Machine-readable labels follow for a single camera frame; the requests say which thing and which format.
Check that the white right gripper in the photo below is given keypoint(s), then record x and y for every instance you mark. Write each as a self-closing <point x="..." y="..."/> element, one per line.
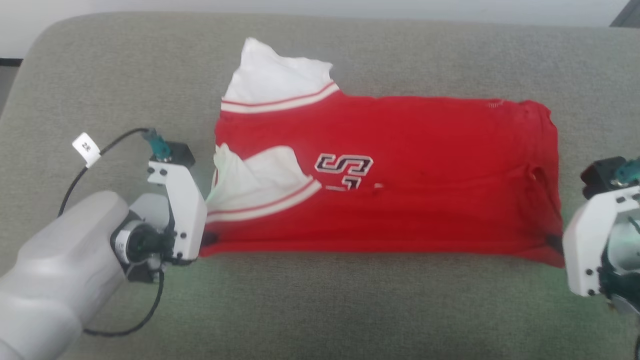
<point x="585" y="245"/>

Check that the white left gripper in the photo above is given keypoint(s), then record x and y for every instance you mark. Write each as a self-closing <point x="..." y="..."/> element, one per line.
<point x="187" y="210"/>

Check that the red and white jersey shirt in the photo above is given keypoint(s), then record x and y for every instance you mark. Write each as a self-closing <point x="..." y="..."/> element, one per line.
<point x="425" y="175"/>

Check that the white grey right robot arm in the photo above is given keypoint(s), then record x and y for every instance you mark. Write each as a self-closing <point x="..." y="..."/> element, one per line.
<point x="622" y="260"/>

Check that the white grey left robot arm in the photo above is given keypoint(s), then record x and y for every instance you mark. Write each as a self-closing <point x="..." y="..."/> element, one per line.
<point x="55" y="270"/>

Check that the grey-green fabric sofa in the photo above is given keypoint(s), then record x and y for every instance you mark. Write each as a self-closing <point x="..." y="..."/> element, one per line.
<point x="350" y="310"/>

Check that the grey metal stand pole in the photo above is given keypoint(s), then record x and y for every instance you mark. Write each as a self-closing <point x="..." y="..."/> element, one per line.
<point x="627" y="15"/>

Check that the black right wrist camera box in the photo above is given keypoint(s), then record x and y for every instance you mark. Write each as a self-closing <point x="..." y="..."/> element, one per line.
<point x="602" y="175"/>

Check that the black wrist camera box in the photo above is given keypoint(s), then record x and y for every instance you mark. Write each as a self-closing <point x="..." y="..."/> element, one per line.
<point x="602" y="175"/>
<point x="179" y="154"/>

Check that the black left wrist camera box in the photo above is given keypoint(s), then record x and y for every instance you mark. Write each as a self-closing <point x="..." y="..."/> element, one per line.
<point x="179" y="154"/>

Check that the black floor frame edge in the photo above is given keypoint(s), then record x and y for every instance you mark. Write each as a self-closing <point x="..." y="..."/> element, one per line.
<point x="10" y="62"/>

